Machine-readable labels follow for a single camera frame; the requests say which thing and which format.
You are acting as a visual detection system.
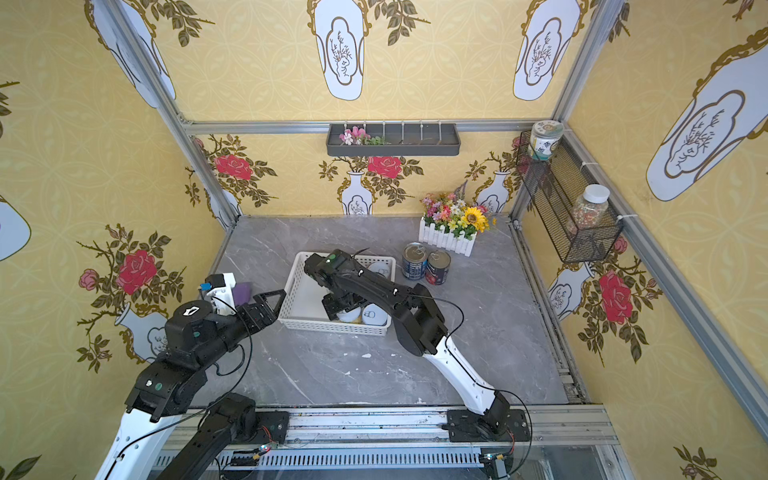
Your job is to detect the pink label can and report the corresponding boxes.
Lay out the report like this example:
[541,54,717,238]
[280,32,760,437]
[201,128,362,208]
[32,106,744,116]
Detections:
[361,304,389,326]
[368,261,392,278]

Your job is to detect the tall blue nutrition label can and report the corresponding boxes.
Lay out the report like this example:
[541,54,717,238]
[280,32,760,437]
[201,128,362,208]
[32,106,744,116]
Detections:
[402,242,428,281]

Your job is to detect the dark blue tomato can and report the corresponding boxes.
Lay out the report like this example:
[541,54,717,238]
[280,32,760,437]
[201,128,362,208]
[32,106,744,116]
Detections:
[425,250,451,285]

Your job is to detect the yellow label white lid can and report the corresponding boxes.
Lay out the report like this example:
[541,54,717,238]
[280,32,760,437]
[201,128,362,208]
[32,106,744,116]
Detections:
[337,307,362,323]

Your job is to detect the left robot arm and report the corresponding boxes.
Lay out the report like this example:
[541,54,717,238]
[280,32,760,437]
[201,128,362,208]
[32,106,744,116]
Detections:
[97,290,289,479]

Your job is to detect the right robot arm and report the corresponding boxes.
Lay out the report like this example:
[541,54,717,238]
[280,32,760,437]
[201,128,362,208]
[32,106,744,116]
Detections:
[304,250,533,442]

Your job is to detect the white perforated plastic basket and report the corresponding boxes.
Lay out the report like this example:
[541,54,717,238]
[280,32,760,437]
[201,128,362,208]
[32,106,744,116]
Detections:
[278,251,392,336]

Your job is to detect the purple pink silicone spatula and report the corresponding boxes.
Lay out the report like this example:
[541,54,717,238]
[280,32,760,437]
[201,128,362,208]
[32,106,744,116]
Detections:
[232,282,252,307]

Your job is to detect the white picket fence flower planter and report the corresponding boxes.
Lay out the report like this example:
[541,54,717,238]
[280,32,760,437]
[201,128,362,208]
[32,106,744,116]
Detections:
[418,193,496,257]

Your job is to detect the pink flowers in shelf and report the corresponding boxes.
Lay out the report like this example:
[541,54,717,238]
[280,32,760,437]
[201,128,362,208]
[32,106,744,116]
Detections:
[339,126,385,146]

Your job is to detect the green label jar white lid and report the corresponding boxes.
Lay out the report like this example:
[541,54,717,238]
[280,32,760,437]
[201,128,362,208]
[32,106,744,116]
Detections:
[529,120,564,161]

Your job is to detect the clear jar white lid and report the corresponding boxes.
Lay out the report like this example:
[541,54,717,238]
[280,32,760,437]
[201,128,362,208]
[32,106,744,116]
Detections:
[567,184,610,235]

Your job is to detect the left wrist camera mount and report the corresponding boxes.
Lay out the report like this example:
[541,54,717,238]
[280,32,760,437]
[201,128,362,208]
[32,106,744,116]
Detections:
[200,273,236,316]

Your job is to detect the grey wall shelf tray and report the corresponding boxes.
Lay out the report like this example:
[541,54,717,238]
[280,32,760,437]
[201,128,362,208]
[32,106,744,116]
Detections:
[326,121,462,157]

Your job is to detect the black wire wall basket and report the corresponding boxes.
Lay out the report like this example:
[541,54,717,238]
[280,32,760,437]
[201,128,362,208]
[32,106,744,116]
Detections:
[509,131,624,264]

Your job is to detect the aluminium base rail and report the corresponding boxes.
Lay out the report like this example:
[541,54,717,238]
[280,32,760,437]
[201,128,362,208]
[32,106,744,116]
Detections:
[151,405,633,479]

